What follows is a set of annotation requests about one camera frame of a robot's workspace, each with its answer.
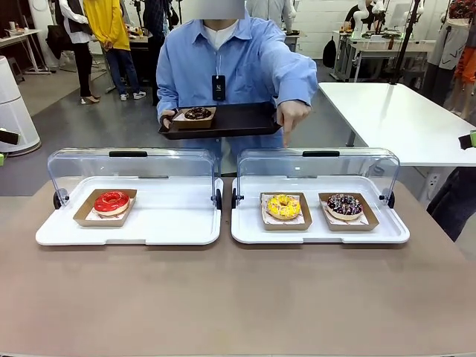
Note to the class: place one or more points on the yellow sprinkled donut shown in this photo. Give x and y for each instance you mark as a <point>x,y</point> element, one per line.
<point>283,206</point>

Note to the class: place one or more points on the dark fabric bundle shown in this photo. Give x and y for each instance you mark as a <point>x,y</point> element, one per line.
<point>453,204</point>

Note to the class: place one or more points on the person's right forearm blue sleeve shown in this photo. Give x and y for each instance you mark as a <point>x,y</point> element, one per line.
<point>167,93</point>

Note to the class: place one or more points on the person's left forearm blue sleeve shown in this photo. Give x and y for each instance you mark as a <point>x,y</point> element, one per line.
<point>297,78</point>

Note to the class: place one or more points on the person torso blue shirt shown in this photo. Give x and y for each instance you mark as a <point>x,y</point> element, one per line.
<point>223,56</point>

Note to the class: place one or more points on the white background workbench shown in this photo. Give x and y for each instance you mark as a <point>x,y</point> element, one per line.
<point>386,48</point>

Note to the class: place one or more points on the white power strip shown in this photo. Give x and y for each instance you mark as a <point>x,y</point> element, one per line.
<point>433,184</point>

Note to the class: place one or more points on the large white table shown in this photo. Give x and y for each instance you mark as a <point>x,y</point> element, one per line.
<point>390,119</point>

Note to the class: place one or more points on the person's right hand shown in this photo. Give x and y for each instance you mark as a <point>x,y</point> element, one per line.
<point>168,117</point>

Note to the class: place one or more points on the bystander in yellow shirt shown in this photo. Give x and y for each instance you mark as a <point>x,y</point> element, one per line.
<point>108,26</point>

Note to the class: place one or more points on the chocolate sprinkled donut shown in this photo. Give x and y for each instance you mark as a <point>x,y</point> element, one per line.
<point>344,206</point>

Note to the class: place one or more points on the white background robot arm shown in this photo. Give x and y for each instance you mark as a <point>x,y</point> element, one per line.
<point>362,16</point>

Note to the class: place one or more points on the brown cardboard donut box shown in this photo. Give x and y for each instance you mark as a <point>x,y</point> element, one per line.
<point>284,225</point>
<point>193,123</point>
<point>349,225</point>
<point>93,221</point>

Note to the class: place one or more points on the white background desk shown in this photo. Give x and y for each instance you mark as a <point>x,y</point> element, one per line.
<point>18,37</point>

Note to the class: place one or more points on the person's left hand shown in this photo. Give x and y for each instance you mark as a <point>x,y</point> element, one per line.
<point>294,115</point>

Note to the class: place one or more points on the black hanging name badge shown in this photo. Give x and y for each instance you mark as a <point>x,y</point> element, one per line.
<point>218,87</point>

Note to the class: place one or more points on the clear tray lid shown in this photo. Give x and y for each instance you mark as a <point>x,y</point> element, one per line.
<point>320,169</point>
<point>130,167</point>

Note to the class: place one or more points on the white round appliance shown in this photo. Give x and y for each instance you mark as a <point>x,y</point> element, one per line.
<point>15,111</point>

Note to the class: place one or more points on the red glazed donut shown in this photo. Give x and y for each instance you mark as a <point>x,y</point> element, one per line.
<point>111,202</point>

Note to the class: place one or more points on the white display tray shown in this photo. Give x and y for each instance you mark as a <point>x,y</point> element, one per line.
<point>316,236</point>
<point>167,223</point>

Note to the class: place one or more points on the bystander in black vest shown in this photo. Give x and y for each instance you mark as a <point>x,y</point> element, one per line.
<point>76,29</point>

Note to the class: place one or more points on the black serving tray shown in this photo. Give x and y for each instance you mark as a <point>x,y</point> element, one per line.
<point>241,121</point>

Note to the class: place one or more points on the mannequin with orange garment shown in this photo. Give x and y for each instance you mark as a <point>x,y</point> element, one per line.
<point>453,48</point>

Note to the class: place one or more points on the black backpack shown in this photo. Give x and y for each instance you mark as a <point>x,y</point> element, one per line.
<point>329,54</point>

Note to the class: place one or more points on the chocolate glazed donut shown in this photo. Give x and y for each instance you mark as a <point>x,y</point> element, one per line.
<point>197,113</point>

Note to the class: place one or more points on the black stand pole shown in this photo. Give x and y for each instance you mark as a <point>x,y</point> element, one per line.
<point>407,41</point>

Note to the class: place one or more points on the bystander in dark clothes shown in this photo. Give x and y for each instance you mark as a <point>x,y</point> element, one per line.
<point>156,44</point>

